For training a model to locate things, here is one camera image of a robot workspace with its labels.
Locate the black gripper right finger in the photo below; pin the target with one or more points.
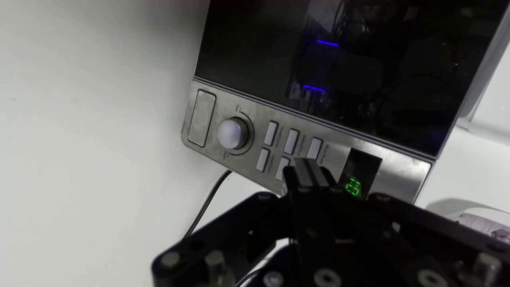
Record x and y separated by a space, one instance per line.
404 239

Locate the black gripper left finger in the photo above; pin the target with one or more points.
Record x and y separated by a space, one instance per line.
223 232

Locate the silver microwave oven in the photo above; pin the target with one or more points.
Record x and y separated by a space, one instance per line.
319 68

